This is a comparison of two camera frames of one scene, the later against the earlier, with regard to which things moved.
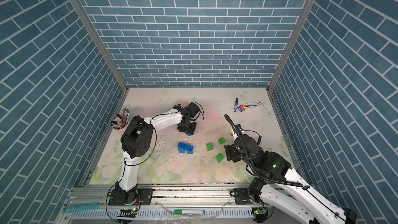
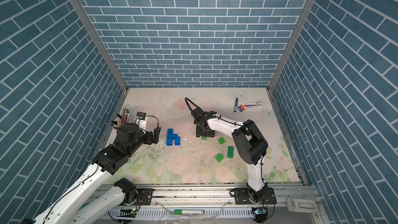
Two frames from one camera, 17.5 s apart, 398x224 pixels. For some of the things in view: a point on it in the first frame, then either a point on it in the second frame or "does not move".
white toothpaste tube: (250, 105) does not move
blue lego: (190, 151) -> (178, 141)
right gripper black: (232, 148) -> (198, 133)
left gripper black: (191, 131) -> (150, 139)
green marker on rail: (189, 211) does not move
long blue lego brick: (182, 145) -> (171, 137)
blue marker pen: (236, 105) does not move
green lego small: (221, 141) does not move
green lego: (219, 157) does not move
